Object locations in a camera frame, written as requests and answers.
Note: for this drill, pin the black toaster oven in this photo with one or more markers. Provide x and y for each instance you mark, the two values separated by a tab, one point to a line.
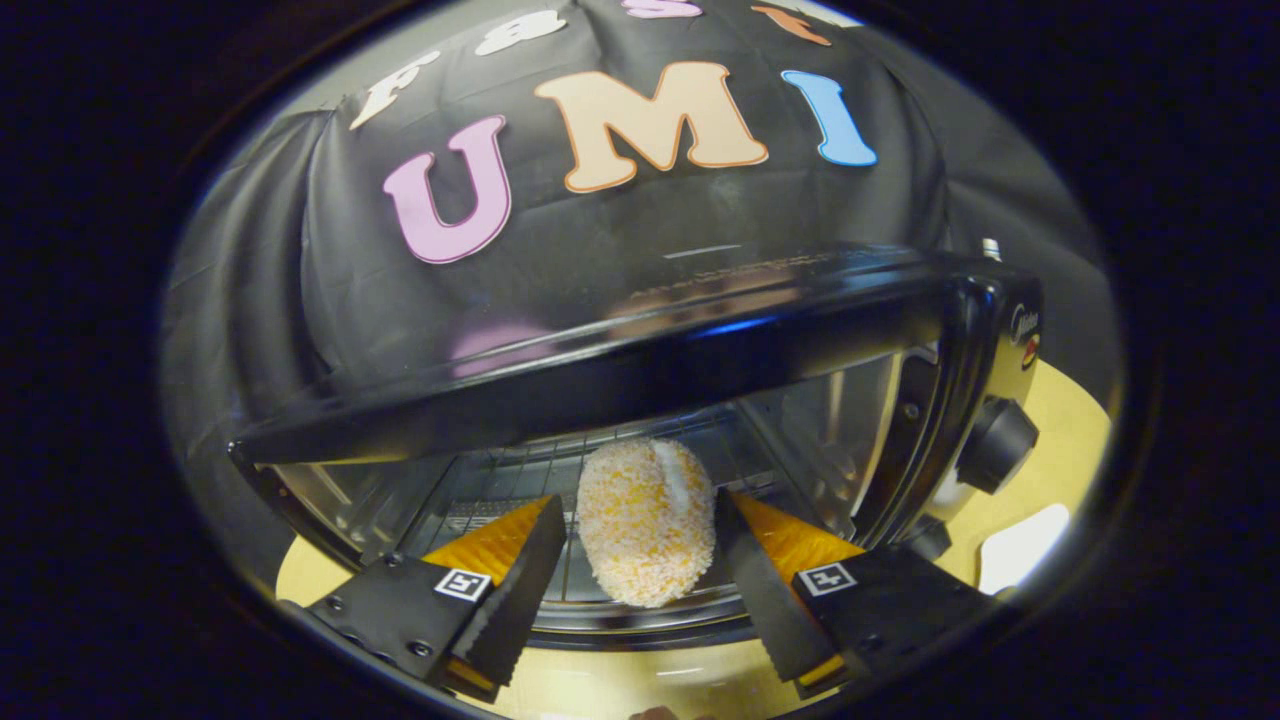
650	350

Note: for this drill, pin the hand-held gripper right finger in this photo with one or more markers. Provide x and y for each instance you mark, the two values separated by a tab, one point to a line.
760	600

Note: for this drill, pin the white plate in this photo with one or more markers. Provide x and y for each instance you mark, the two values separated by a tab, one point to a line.
1025	550

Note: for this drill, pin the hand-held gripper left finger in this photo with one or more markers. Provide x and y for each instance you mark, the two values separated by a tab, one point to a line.
520	600

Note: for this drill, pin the breaded pastry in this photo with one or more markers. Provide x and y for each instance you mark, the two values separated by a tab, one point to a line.
645	530

